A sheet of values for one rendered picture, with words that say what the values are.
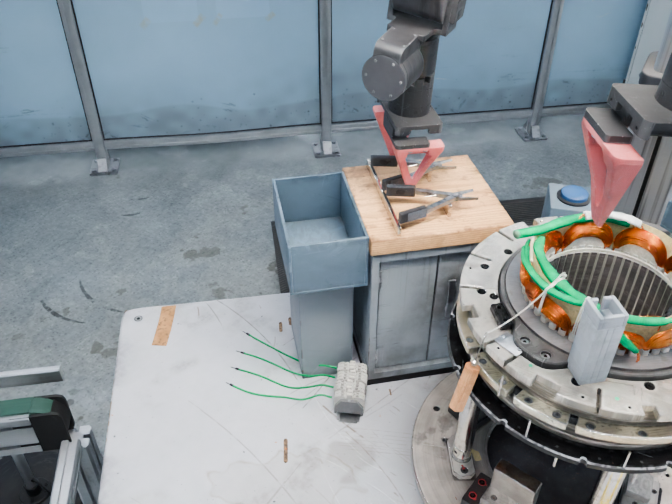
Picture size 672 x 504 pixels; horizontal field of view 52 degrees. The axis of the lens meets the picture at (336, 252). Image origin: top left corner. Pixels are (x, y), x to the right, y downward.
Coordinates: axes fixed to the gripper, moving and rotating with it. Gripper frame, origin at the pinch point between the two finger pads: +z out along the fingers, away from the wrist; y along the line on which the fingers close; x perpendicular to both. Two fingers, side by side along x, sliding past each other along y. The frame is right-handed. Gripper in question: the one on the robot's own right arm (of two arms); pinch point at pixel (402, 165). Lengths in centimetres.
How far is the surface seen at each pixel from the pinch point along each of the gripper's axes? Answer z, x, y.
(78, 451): 42, -52, 10
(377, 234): 2.9, -6.5, 11.6
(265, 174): 113, -1, -175
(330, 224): 11.3, -9.8, -2.5
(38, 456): 111, -80, -42
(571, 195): 4.2, 24.8, 5.5
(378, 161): 0.8, -2.8, -2.7
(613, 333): -7.8, 6.8, 42.8
